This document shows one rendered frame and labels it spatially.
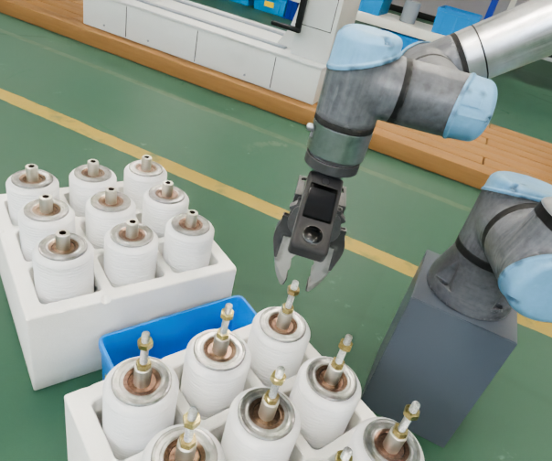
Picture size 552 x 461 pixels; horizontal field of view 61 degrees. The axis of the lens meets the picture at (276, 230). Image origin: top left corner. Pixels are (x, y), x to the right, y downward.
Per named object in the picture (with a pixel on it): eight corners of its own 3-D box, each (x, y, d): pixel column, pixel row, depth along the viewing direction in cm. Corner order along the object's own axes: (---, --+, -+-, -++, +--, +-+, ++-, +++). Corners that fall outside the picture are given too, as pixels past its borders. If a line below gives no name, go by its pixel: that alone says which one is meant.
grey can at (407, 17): (400, 19, 457) (408, -2, 447) (415, 24, 454) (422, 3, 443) (398, 20, 445) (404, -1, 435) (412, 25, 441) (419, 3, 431)
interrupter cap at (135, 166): (155, 161, 111) (155, 158, 111) (168, 176, 107) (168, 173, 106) (123, 163, 107) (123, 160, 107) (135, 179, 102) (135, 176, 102)
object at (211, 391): (220, 392, 83) (237, 320, 73) (241, 440, 76) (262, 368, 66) (167, 408, 78) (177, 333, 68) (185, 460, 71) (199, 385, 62)
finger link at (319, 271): (327, 273, 74) (335, 224, 69) (325, 298, 69) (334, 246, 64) (308, 271, 74) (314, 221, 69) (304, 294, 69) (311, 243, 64)
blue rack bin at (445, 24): (436, 26, 470) (444, 5, 458) (473, 37, 460) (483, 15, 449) (429, 31, 429) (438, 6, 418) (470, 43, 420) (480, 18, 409)
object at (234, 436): (209, 519, 65) (228, 446, 55) (212, 454, 73) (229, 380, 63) (276, 520, 67) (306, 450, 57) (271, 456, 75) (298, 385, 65)
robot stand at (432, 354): (378, 348, 110) (427, 248, 94) (452, 385, 106) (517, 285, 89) (357, 404, 96) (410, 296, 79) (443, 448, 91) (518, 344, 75)
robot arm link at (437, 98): (483, 65, 59) (399, 44, 59) (511, 89, 49) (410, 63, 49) (458, 123, 63) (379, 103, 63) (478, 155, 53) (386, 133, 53)
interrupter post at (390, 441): (377, 444, 60) (386, 429, 59) (388, 435, 62) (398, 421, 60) (391, 459, 59) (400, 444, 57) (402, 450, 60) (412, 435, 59)
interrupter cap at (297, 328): (269, 303, 78) (270, 300, 78) (311, 320, 77) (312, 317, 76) (251, 331, 72) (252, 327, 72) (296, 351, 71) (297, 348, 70)
